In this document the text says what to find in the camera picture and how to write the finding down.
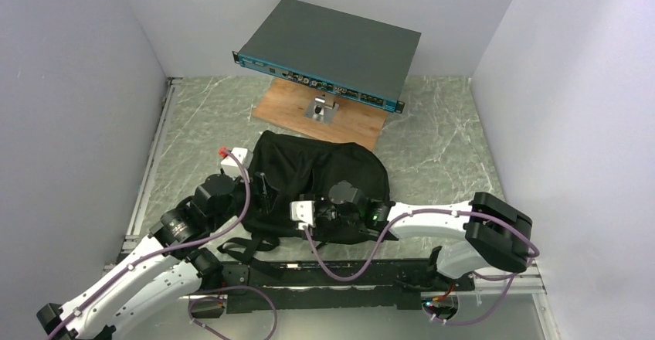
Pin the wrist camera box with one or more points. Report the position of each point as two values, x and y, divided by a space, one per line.
235 161
302 212

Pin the wooden base board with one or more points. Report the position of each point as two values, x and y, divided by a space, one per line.
284 104

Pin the metal stand bracket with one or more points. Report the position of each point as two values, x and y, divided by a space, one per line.
322 109

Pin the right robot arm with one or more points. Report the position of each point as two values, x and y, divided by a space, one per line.
486 231

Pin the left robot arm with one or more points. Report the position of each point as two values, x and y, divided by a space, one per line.
169 262

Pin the blue grey network switch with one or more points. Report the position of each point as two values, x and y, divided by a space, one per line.
334 52

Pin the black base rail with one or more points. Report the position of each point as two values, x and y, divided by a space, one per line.
403 284

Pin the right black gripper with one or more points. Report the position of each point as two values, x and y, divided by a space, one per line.
321 201

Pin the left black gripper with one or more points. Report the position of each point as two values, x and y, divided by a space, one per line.
242 182

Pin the black student backpack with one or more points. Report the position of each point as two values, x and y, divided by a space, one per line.
284 169

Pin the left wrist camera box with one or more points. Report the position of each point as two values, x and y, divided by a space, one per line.
235 161

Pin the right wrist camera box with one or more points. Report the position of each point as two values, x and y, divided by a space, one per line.
302 212

